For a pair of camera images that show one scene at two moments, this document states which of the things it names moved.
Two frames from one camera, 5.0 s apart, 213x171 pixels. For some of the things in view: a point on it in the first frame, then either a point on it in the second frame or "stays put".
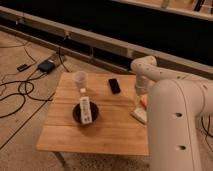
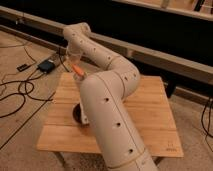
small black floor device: [22, 67] stays put
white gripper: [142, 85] -> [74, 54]
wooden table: [91, 113] stays put
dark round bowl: [77, 114] stays put
